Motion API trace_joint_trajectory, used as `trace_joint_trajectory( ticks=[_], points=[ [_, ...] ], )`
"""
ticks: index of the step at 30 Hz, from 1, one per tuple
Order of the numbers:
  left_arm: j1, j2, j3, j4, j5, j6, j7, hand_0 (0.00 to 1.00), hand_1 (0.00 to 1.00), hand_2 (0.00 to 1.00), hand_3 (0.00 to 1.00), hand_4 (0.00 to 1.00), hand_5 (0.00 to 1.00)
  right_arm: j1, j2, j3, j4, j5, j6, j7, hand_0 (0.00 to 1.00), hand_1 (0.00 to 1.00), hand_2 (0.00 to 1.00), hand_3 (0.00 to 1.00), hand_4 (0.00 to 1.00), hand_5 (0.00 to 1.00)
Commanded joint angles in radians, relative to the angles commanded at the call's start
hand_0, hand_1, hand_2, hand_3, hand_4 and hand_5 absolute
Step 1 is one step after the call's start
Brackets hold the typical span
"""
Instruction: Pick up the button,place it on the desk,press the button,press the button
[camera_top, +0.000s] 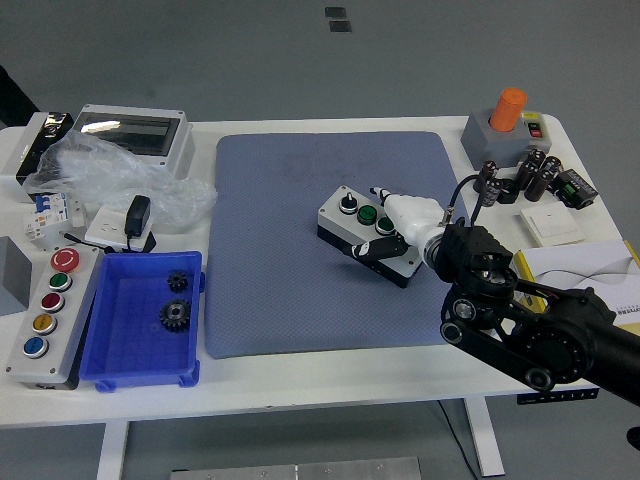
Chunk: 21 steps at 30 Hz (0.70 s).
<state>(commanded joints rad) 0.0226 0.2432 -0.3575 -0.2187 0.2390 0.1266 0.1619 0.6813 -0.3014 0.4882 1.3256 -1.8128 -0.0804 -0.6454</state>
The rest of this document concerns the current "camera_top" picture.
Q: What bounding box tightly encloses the grey five-button control box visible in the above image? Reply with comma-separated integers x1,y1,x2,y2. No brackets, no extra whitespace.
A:
4,244,101,391

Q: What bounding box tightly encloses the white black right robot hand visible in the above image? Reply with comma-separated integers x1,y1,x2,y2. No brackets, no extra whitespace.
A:
343,186,447,261

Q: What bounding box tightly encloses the white wall switch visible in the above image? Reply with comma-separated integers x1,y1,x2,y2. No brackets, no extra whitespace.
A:
518,202,586,249

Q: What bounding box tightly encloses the grey distribution box clear lid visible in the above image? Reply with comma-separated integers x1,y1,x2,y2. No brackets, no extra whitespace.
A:
67,103,196,180

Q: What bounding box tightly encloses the blue plastic bin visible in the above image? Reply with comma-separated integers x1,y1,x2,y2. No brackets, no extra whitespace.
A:
78,250,206,393

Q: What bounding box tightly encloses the black adapter cord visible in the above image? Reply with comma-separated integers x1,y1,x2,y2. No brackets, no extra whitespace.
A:
59,230,132,253

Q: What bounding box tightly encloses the white table leg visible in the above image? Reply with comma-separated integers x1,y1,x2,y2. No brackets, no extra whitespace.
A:
95,421,130,480
462,399,506,477

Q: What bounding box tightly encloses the black power adapter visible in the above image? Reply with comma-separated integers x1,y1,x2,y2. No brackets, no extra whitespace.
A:
122,194,153,240

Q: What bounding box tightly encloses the small red black switch box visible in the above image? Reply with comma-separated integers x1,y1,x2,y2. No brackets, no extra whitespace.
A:
519,110,551,154

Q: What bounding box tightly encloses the black cable under table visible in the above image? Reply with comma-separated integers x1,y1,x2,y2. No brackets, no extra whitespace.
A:
437,401,481,480

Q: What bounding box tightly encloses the black module green terminal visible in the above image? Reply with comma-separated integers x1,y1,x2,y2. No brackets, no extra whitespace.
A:
552,168,600,210

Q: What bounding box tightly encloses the white wall socket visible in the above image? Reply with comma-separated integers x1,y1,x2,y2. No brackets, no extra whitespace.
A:
83,205,156,254

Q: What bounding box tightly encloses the grey block base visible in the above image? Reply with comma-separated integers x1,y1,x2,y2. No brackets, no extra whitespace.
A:
460,108,539,169

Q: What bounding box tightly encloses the grey metal plate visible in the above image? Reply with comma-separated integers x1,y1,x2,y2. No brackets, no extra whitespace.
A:
169,456,422,480

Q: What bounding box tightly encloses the black table control panel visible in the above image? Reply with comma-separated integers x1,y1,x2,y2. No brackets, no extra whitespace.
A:
518,388,600,405

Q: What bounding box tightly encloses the black ring clamp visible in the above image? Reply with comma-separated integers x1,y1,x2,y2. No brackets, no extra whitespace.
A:
498,178,521,205

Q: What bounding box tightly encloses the clear plastic bag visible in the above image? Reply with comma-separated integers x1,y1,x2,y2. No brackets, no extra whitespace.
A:
22,130,219,229

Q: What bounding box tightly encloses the white box shiny black panel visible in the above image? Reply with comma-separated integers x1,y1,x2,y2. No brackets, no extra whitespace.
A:
0,111,75,204

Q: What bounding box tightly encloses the white circuit breaker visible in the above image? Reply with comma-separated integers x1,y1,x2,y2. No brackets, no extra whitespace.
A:
22,191,89,249

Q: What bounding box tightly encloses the large black gear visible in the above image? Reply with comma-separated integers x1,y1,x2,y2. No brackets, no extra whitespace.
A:
158,298,194,334

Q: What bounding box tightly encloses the yellow white cardboard box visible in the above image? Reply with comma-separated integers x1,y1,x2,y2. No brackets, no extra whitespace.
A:
509,238,640,326

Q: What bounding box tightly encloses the blue-grey mat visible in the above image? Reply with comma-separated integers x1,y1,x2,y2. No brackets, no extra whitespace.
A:
203,130,494,360

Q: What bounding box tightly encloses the grey four-button control box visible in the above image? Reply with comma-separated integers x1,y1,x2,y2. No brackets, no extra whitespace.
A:
316,184,426,290

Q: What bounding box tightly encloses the grey metal box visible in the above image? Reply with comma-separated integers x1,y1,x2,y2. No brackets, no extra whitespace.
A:
0,235,35,316

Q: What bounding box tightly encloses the orange cylinder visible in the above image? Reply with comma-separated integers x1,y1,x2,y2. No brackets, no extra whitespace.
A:
488,87,529,133

